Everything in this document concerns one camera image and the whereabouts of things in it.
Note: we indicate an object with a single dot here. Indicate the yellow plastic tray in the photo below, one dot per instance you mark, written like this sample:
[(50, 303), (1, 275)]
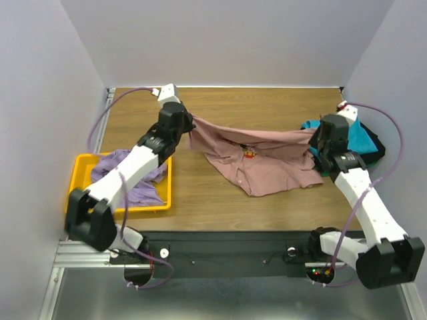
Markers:
[(84, 163)]

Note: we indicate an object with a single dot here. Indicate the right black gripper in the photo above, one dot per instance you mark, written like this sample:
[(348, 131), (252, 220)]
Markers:
[(317, 140)]

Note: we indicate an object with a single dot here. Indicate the pink graphic t-shirt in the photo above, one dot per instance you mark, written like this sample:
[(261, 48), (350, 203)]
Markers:
[(259, 162)]

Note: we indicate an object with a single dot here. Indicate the green folded t-shirt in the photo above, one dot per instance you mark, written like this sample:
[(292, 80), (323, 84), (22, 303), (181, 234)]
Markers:
[(325, 174)]

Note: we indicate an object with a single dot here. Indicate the lavender t-shirt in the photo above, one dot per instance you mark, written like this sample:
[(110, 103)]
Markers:
[(144, 193)]

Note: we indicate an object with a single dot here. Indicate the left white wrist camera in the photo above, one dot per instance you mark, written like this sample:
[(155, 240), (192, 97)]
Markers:
[(165, 94)]

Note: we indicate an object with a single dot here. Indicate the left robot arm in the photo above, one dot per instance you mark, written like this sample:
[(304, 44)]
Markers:
[(89, 215)]

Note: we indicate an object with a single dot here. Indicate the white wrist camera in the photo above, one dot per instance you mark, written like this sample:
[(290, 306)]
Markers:
[(165, 94), (348, 112)]

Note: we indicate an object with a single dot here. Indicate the teal folded t-shirt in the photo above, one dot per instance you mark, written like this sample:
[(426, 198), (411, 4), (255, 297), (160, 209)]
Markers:
[(358, 138)]

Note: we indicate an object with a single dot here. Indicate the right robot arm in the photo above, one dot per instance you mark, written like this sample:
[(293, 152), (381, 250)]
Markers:
[(388, 256)]

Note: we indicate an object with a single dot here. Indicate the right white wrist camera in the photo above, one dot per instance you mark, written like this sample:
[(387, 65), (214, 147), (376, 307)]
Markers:
[(348, 112)]

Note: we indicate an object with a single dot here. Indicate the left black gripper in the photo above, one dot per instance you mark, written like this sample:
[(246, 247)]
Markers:
[(186, 120)]

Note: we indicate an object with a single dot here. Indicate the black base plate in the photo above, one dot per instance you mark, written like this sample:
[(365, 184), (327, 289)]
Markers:
[(221, 254)]

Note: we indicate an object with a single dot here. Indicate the black folded t-shirt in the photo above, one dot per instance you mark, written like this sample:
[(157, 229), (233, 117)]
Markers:
[(376, 156)]

